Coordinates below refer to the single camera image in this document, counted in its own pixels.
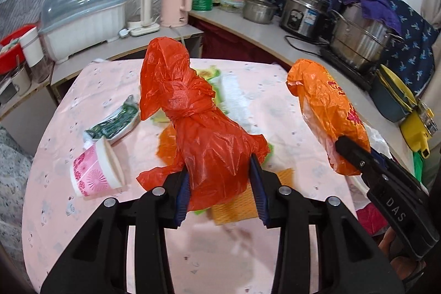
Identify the white tumbler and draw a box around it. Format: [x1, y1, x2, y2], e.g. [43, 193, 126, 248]
[19, 27, 47, 69]

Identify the pink electric kettle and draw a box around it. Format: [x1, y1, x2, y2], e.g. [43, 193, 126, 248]
[161, 0, 194, 28]

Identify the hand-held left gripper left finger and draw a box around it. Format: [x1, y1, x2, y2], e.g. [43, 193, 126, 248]
[41, 161, 191, 294]

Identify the yellow pot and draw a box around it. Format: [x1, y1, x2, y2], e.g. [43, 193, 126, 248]
[400, 100, 435, 157]

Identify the black power cable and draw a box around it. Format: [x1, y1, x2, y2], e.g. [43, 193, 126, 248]
[284, 35, 328, 55]

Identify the large steel steamer pot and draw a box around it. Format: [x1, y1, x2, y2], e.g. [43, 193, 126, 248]
[329, 3, 404, 72]

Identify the stack of blue basins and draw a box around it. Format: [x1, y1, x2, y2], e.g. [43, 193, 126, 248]
[370, 64, 419, 123]

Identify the red plastic bag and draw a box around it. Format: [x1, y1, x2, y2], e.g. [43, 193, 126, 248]
[136, 37, 271, 210]

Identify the steel rice cooker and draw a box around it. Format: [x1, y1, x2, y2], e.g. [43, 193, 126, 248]
[279, 0, 331, 41]

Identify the orange waffle cloth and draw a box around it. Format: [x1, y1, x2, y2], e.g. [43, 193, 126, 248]
[210, 168, 297, 224]

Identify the white paper towel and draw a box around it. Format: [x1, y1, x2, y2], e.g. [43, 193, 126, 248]
[215, 72, 257, 134]

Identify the pink printed tablecloth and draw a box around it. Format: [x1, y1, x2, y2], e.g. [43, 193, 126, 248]
[21, 56, 361, 294]

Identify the grey patterned bedding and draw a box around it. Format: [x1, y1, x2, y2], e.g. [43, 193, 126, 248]
[0, 127, 35, 246]

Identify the small steel pot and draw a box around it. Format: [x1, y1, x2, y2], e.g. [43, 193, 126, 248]
[243, 0, 278, 25]

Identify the black induction cooker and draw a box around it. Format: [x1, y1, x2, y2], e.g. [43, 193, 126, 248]
[320, 46, 380, 91]

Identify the red plastic container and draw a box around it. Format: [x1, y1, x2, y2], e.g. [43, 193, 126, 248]
[0, 26, 38, 74]

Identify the pink paper cup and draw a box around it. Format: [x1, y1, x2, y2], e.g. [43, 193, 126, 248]
[70, 137, 126, 200]

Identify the white electric blender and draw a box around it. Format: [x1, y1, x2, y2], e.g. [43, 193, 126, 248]
[123, 0, 161, 37]

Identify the orange plastic wrapper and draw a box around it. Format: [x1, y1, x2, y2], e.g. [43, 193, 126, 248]
[157, 125, 180, 164]

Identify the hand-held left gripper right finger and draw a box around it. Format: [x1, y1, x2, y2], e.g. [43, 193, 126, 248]
[249, 154, 404, 294]

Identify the purple cloth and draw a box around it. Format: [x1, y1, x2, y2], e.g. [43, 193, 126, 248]
[327, 0, 403, 34]

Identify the orange plastic bag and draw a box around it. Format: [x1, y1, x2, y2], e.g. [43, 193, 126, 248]
[287, 59, 372, 176]

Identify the white dish drainer with lid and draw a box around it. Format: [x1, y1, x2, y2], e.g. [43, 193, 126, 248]
[38, 0, 128, 62]

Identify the person's right hand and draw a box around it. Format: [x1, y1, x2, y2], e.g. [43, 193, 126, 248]
[377, 228, 427, 285]

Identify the green plastic bag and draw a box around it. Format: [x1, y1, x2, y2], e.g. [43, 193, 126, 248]
[413, 152, 425, 179]

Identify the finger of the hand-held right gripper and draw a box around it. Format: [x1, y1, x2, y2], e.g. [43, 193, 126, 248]
[334, 135, 387, 190]
[371, 147, 423, 193]

